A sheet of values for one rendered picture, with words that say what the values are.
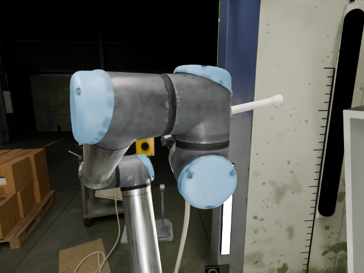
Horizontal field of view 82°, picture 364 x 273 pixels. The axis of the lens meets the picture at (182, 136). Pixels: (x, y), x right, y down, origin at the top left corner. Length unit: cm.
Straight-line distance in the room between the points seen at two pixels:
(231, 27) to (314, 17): 49
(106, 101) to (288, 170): 138
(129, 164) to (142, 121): 55
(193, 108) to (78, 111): 14
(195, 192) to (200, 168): 4
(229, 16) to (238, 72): 30
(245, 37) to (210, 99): 104
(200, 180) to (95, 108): 17
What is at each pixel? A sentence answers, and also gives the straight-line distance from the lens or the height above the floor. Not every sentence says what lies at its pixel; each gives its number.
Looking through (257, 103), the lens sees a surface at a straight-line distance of 72.
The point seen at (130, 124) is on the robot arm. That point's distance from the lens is 26.
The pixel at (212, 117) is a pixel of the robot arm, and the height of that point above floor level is 165.
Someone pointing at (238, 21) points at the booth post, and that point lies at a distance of 133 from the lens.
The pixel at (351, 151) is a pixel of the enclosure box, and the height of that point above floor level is 148.
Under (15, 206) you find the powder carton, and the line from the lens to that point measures 337.
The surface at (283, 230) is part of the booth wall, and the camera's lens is 172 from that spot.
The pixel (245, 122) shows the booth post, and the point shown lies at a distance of 131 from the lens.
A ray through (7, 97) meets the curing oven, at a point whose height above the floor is 158.
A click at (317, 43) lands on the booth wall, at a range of 154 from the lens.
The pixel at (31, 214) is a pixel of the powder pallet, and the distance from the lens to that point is 354.
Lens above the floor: 169
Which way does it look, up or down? 11 degrees down
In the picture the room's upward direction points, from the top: straight up
